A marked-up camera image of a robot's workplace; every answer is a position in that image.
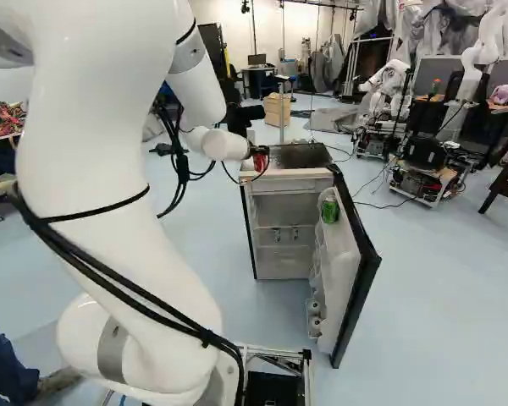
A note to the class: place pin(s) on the person's legs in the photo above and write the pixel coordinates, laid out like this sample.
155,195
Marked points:
4,363

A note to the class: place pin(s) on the small white fridge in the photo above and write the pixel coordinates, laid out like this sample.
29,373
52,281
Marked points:
279,199

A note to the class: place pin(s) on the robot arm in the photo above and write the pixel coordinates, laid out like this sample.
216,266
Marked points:
89,127

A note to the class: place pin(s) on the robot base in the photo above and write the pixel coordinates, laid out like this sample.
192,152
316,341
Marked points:
275,376

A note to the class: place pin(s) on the fridge door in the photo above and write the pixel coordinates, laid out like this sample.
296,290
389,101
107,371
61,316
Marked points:
343,270

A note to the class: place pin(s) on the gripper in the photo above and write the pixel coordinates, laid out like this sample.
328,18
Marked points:
260,149

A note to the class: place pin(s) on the cart with electronics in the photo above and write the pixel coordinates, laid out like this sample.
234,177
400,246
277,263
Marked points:
423,169

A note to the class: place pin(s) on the red drink can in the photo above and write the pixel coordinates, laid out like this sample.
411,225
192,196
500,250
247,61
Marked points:
260,163

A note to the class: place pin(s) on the green drink can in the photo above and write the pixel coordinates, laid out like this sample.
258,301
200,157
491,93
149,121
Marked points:
330,210

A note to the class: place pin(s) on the white robot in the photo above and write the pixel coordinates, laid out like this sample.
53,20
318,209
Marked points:
390,78

